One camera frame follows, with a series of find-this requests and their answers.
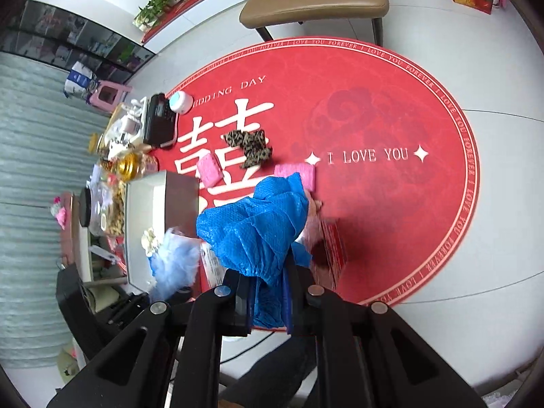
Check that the brown chair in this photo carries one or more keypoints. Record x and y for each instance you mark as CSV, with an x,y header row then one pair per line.
x,y
314,8

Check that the white and teal round device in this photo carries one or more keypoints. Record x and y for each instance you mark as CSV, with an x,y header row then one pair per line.
x,y
180,102

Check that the small wooden side table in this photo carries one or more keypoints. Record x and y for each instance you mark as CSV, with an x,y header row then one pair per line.
x,y
76,238

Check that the pink fabric flower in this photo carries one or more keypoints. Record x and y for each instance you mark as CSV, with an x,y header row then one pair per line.
x,y
60,213

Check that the dark glass cabinet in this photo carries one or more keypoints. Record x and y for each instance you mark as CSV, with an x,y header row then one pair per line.
x,y
63,38

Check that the jar with gold lid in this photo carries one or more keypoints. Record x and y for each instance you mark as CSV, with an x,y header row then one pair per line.
x,y
131,165

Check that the peanut jar with black lid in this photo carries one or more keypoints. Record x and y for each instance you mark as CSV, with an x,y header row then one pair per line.
x,y
106,214

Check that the black radio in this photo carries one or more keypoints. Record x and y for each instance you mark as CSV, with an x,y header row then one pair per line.
x,y
159,119

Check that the round red table mat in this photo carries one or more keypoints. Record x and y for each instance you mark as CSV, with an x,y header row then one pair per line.
x,y
382,221

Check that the pink sponge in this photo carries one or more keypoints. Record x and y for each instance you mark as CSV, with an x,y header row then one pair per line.
x,y
297,175
209,171

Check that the pink patterned carton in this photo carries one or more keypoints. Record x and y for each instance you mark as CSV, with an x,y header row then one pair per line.
x,y
331,250

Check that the pink plastic stool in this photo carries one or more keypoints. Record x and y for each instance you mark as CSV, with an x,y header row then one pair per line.
x,y
108,93

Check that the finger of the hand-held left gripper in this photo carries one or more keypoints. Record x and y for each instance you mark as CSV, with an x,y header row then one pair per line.
x,y
127,310

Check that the leopard print scrunchie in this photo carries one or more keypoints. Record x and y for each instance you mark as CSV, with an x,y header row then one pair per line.
x,y
248,146

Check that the person's dark trouser leg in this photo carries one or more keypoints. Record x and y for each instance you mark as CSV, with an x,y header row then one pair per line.
x,y
272,374

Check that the white ceramic organizer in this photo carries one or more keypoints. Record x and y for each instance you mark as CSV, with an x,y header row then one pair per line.
x,y
127,127

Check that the blue plastic shoe cover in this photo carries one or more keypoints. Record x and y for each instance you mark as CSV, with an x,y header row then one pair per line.
x,y
255,229

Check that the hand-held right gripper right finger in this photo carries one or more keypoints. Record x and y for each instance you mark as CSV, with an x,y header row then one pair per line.
x,y
299,301

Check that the green potted plant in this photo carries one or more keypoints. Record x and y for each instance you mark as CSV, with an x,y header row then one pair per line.
x,y
159,6

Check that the grey cardboard box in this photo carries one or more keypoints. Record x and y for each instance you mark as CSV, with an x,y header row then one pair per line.
x,y
170,195

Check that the light blue fluffy scrunchie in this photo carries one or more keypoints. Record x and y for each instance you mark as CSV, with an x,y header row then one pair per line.
x,y
176,259

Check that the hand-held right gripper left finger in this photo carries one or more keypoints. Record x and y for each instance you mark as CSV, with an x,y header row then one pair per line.
x,y
240,306

